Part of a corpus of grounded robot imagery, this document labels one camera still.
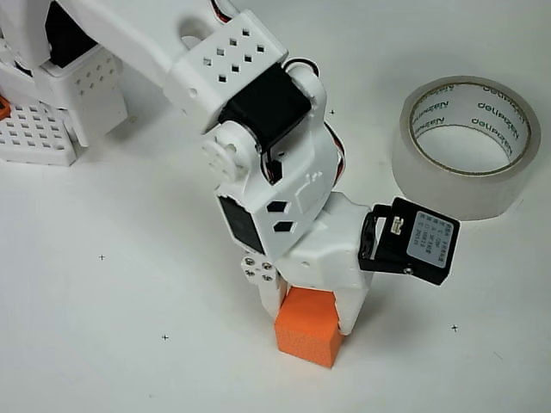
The orange foam cube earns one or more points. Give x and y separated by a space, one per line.
305 331

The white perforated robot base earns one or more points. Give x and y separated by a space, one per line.
39 142

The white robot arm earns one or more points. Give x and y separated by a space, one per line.
142 38

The clear packing tape roll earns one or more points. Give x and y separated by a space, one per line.
456 193

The orange clamp piece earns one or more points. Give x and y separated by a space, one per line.
3 107

